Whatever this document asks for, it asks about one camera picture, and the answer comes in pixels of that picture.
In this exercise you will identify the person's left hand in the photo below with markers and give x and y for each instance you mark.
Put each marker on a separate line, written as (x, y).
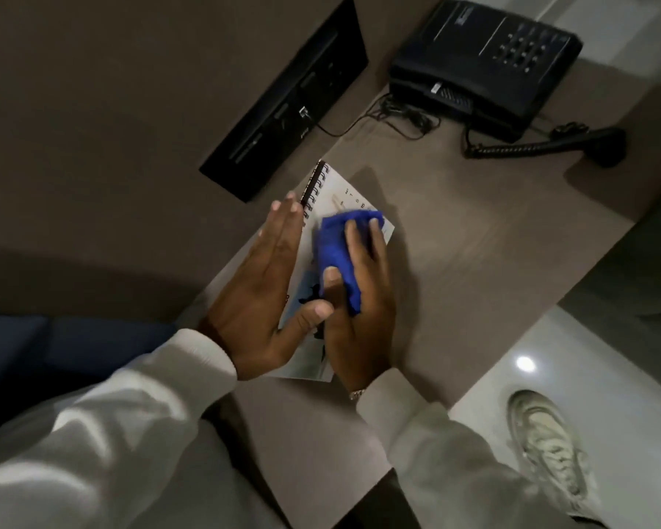
(253, 313)

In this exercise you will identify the person's right hand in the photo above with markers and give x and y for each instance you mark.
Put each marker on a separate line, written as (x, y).
(363, 336)

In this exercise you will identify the person's right thumb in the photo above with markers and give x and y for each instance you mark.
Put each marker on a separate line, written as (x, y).
(333, 286)

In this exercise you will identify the person's left thumb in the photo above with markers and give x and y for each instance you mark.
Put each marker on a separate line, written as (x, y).
(308, 317)

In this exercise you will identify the person's right middle finger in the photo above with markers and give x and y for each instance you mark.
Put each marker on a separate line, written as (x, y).
(378, 239)

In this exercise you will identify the blue cloth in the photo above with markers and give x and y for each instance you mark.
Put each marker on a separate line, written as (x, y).
(333, 242)

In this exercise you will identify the white spiral-bound notebook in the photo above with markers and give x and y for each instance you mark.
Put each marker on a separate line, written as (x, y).
(336, 187)

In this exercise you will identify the person's right forearm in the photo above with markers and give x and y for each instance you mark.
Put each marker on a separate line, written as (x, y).
(451, 468)

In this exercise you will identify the person's left forearm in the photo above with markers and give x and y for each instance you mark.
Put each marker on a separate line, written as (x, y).
(115, 435)

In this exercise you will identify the black desk telephone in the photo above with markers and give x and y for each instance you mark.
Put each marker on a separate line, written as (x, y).
(473, 60)

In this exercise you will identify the black telephone handset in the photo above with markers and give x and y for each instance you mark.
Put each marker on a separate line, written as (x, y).
(595, 143)

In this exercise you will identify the dark blue seat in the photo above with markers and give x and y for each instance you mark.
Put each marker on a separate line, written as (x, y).
(60, 358)

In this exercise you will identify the beige sneaker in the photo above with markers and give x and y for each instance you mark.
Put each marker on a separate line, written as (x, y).
(551, 451)

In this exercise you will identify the black wall socket panel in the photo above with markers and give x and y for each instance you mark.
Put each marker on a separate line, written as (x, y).
(292, 99)

